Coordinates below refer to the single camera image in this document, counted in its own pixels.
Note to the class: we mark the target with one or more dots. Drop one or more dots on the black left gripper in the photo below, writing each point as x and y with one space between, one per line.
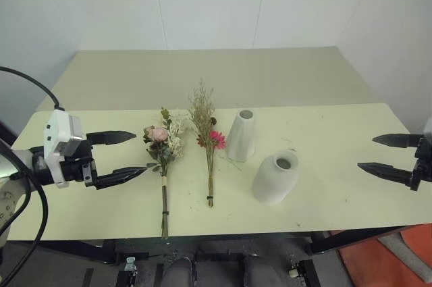
78 161

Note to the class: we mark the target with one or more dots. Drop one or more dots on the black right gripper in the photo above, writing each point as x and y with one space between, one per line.
422 162

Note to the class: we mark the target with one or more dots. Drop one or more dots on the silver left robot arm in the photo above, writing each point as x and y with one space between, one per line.
13 169

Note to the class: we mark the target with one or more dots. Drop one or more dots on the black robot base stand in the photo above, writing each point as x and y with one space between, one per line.
216 268

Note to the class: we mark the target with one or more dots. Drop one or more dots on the white rounded bottle vase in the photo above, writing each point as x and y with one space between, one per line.
275 179

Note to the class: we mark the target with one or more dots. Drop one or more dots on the white conical vase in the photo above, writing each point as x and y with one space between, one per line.
241 136

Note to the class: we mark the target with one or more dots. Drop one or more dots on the pink rose bouquet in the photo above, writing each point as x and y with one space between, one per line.
163 155

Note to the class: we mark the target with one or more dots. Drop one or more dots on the red daisy dried bouquet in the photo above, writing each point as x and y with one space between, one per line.
206 142

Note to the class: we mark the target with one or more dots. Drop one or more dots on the orange floor mat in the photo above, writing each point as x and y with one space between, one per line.
391 256

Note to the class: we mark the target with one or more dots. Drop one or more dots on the dark rounded robot knee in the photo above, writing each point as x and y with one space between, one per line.
260 271
179 271

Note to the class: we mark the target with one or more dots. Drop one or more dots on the black table frame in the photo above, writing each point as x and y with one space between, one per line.
209 243

